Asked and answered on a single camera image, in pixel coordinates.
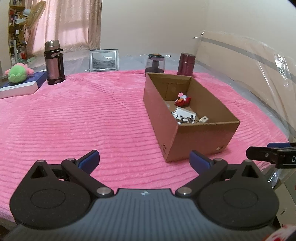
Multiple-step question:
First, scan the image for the beige power plug adapter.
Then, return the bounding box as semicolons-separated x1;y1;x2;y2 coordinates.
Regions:
198;116;209;123

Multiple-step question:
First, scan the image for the metal spring holder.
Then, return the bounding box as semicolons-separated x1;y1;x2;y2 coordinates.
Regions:
176;115;195;125

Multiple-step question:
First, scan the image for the white square tray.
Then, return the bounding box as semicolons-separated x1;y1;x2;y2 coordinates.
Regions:
171;107;197;122

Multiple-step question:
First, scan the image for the red Doraemon toy figure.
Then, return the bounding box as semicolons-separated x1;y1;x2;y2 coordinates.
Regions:
175;92;191;108

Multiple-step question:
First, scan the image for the pink ribbed blanket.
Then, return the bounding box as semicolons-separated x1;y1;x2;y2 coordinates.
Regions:
0;69;290;224

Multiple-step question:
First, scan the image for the brown cardboard box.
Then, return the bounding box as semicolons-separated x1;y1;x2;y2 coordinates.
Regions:
144;73;240;162

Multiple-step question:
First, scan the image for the clear plastic sheet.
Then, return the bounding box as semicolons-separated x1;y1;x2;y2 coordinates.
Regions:
196;31;295;142

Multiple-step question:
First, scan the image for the blue and white flat box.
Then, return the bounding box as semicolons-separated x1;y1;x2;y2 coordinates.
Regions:
0;71;47;99

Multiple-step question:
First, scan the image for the dark red canister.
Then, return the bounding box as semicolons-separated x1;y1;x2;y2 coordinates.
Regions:
177;53;196;76

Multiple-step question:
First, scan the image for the framed landscape picture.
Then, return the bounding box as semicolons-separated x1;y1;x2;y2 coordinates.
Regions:
89;49;119;72

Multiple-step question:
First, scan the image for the green and pink plush toy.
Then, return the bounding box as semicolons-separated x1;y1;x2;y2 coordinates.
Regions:
5;63;34;84

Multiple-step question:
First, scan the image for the clear dark grinder jar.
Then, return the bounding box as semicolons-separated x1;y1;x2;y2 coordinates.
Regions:
145;53;165;74

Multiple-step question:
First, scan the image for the pink curtain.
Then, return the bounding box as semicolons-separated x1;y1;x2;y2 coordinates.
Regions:
25;0;103;56

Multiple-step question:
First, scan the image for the wooden shelf with items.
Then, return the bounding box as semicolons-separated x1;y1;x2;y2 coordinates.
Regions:
8;1;27;65

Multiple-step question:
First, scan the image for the steel thermos with black handle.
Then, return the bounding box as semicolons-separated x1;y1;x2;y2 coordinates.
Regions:
44;40;66;85

